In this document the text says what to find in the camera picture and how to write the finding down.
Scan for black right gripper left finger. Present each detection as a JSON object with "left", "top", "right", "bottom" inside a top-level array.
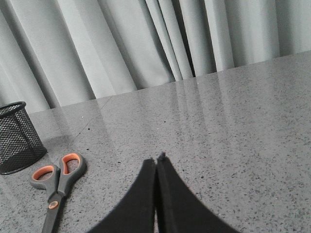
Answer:
[{"left": 90, "top": 159, "right": 156, "bottom": 233}]

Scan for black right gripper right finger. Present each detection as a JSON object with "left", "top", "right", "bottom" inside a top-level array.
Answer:
[{"left": 156, "top": 152, "right": 237, "bottom": 233}]

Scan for grey orange handled scissors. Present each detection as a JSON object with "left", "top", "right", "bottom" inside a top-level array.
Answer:
[{"left": 30, "top": 153, "right": 86, "bottom": 233}]

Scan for black mesh pen holder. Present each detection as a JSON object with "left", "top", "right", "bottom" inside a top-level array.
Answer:
[{"left": 0, "top": 101, "right": 47, "bottom": 175}]

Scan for grey curtain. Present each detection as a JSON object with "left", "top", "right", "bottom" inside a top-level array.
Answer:
[{"left": 0, "top": 0, "right": 311, "bottom": 113}]

